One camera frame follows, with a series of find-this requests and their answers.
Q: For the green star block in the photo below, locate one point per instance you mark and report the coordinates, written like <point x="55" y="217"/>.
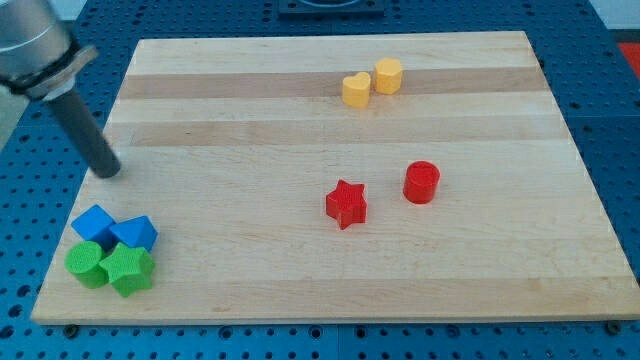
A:
<point x="128" y="269"/>

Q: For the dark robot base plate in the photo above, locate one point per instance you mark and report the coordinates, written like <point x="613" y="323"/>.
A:
<point x="298" y="8"/>

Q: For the red star block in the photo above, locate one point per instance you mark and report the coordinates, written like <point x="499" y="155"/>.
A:
<point x="347" y="204"/>

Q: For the yellow hexagon block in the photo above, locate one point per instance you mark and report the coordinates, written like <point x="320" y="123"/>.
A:
<point x="388" y="75"/>

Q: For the red cylinder block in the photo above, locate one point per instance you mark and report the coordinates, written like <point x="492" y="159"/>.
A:
<point x="421" y="181"/>

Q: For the blue cube block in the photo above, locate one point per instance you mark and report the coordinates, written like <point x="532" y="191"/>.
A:
<point x="94" y="225"/>

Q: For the blue triangle block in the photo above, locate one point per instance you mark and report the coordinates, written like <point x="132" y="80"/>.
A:
<point x="136" y="232"/>

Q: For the yellow heart block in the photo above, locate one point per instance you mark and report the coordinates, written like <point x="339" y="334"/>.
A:
<point x="356" y="90"/>

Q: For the green cylinder block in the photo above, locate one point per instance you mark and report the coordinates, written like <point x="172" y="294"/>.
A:
<point x="83" y="263"/>

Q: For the wooden board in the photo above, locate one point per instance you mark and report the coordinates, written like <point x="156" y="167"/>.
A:
<point x="373" y="178"/>

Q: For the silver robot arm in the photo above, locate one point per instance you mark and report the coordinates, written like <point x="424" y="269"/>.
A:
<point x="40" y="59"/>

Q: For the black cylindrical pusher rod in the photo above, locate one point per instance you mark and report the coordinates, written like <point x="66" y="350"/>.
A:
<point x="78" y="123"/>

